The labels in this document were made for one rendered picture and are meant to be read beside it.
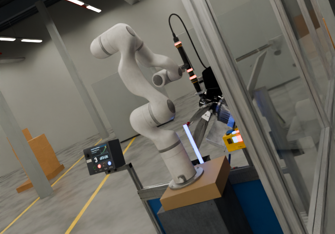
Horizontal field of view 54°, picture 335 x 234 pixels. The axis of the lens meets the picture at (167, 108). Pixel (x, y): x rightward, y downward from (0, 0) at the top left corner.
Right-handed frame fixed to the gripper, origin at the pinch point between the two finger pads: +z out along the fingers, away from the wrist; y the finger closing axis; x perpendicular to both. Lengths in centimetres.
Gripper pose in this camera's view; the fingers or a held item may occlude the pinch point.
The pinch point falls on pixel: (181, 68)
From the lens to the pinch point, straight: 209.1
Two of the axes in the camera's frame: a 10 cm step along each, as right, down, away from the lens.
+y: 7.9, -2.9, -5.4
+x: -4.2, -9.0, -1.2
